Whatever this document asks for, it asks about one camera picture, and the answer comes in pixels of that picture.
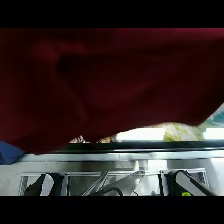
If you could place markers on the red garment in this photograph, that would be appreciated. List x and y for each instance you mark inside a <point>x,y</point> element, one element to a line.
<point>110,83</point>

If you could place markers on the silver frame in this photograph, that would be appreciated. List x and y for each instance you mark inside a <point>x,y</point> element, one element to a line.
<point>100,160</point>

